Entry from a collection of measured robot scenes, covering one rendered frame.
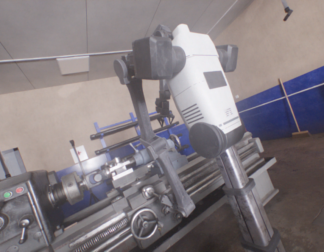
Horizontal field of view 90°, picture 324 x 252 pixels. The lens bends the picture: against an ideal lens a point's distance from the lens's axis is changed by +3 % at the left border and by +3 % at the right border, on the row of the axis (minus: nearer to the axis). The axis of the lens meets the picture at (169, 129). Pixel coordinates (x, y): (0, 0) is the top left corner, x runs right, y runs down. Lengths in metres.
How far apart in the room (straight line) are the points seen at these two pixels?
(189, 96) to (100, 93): 4.53
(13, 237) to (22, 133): 3.62
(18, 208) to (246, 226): 1.31
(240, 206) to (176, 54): 0.64
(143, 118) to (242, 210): 0.58
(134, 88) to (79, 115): 4.17
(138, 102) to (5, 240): 1.17
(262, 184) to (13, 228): 2.35
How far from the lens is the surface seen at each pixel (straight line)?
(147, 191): 1.27
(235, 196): 0.78
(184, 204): 0.92
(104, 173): 1.62
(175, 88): 0.68
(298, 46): 4.71
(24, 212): 1.47
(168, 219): 1.48
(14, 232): 1.50
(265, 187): 2.48
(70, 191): 1.57
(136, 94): 0.73
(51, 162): 4.74
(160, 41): 0.54
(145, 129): 0.79
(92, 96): 5.02
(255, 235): 0.85
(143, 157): 1.67
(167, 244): 1.53
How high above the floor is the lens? 1.23
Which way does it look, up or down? 1 degrees up
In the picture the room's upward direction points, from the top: 21 degrees counter-clockwise
